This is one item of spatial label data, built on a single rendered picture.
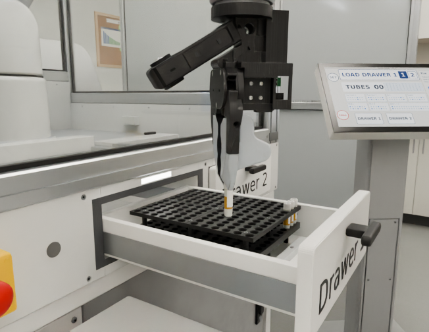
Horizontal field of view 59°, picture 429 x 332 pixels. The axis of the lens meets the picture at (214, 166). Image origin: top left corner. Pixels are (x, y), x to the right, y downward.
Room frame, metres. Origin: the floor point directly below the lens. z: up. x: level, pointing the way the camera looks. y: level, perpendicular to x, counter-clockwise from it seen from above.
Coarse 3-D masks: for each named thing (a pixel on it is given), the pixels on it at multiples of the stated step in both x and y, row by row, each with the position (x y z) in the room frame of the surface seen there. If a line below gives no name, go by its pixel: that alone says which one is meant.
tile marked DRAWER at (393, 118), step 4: (388, 116) 1.32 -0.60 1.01; (392, 116) 1.32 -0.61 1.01; (396, 116) 1.32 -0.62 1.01; (400, 116) 1.32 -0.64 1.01; (404, 116) 1.32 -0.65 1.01; (408, 116) 1.32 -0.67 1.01; (412, 116) 1.32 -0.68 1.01; (388, 120) 1.31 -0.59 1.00; (392, 120) 1.31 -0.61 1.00; (396, 120) 1.31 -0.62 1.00; (400, 120) 1.31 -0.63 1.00; (404, 120) 1.31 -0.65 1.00; (408, 120) 1.31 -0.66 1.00; (412, 120) 1.31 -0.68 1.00
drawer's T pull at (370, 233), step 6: (372, 222) 0.50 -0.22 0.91; (378, 222) 0.50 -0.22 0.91; (348, 228) 0.48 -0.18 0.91; (354, 228) 0.48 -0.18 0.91; (360, 228) 0.48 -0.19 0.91; (366, 228) 0.48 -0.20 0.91; (372, 228) 0.47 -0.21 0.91; (378, 228) 0.48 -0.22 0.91; (348, 234) 0.48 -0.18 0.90; (354, 234) 0.47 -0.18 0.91; (360, 234) 0.47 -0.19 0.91; (366, 234) 0.45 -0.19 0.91; (372, 234) 0.46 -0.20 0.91; (366, 240) 0.44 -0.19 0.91; (372, 240) 0.45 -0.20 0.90
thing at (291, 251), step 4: (300, 236) 0.61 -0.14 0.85; (296, 240) 0.59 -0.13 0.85; (300, 240) 0.59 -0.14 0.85; (292, 244) 0.58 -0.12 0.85; (296, 244) 0.58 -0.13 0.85; (288, 248) 0.56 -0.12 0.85; (292, 248) 0.56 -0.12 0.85; (296, 248) 0.56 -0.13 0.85; (284, 252) 0.54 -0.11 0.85; (288, 252) 0.54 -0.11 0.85; (292, 252) 0.55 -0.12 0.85; (296, 252) 0.56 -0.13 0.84; (280, 256) 0.53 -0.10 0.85; (284, 256) 0.53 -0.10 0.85; (288, 256) 0.53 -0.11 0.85; (292, 256) 0.55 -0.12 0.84; (288, 260) 0.53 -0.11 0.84
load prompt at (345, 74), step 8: (344, 72) 1.44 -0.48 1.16; (352, 72) 1.44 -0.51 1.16; (360, 72) 1.44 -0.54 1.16; (368, 72) 1.44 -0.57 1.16; (376, 72) 1.44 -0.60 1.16; (384, 72) 1.45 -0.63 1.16; (392, 72) 1.45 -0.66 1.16; (400, 72) 1.45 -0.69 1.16; (408, 72) 1.45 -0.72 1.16; (416, 72) 1.45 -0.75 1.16
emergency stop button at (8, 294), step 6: (0, 282) 0.36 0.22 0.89; (0, 288) 0.36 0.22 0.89; (6, 288) 0.37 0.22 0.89; (0, 294) 0.36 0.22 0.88; (6, 294) 0.36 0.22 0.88; (12, 294) 0.37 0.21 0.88; (0, 300) 0.36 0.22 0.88; (6, 300) 0.36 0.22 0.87; (12, 300) 0.37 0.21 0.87; (0, 306) 0.36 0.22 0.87; (6, 306) 0.36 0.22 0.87; (0, 312) 0.36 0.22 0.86
